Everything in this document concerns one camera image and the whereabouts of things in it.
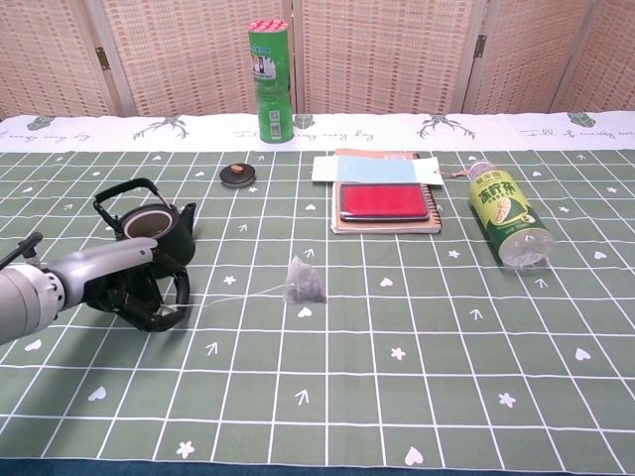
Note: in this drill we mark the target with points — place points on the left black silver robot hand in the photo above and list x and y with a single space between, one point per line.
109 260

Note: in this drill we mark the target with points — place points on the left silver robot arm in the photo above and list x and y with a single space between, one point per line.
25 302

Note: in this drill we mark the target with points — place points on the black cast iron teapot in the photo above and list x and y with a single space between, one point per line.
178 238

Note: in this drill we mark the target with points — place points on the black teapot lid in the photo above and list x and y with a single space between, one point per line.
238 177

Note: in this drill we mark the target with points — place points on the lemon tea plastic bottle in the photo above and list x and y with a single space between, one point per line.
506 208

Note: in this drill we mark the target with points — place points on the green cylindrical snack can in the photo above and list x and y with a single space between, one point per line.
272 94

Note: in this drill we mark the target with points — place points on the white blue tasselled bookmark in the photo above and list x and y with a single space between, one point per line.
372 171

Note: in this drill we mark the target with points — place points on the red ink pad case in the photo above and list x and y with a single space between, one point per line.
384 201

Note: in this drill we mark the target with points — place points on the green grid tablecloth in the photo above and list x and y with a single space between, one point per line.
372 372

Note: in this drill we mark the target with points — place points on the bamboo folding screen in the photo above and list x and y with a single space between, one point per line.
397 59

